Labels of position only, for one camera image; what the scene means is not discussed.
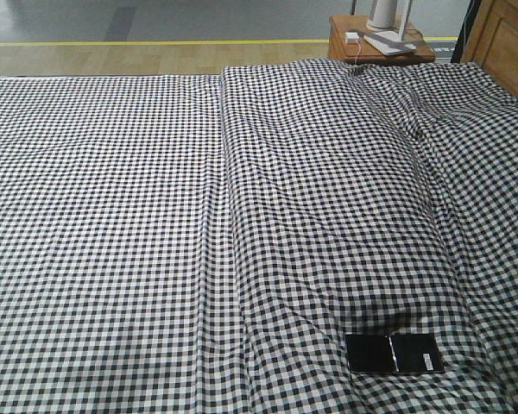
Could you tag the white charger block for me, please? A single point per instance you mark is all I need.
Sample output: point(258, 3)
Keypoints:
point(351, 37)

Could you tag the wooden nightstand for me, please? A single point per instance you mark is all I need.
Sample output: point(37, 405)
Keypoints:
point(341, 43)

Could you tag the checkered quilt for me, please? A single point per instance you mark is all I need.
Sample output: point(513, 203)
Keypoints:
point(373, 200)

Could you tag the wooden headboard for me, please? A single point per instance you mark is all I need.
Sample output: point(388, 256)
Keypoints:
point(493, 42)

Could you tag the checkered bed sheet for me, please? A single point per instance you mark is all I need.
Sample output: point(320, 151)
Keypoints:
point(117, 288)

